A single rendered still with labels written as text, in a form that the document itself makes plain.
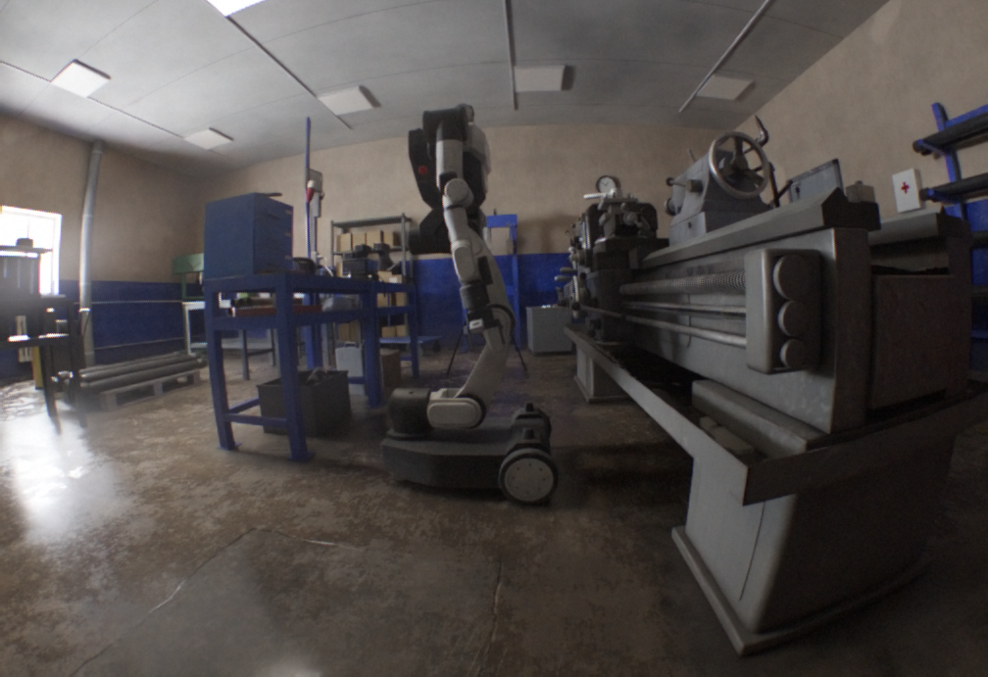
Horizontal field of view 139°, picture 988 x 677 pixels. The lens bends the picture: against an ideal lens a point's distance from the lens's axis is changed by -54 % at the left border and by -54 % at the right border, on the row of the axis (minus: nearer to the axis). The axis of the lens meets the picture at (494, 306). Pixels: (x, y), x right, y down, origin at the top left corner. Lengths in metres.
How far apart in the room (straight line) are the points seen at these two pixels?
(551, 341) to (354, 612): 4.09
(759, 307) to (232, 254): 2.00
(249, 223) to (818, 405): 2.08
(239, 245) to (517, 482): 1.58
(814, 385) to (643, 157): 6.14
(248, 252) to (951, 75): 5.16
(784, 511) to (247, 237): 2.09
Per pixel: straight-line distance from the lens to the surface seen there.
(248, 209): 2.05
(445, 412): 1.53
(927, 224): 0.96
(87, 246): 7.03
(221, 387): 2.20
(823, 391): 0.72
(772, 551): 0.82
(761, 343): 0.65
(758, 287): 0.65
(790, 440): 0.72
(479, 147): 1.53
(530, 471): 1.38
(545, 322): 4.70
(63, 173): 7.25
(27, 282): 3.64
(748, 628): 0.95
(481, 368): 1.52
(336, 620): 1.03
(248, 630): 1.06
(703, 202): 1.34
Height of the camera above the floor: 0.70
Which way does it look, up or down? 1 degrees down
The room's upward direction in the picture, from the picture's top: 2 degrees counter-clockwise
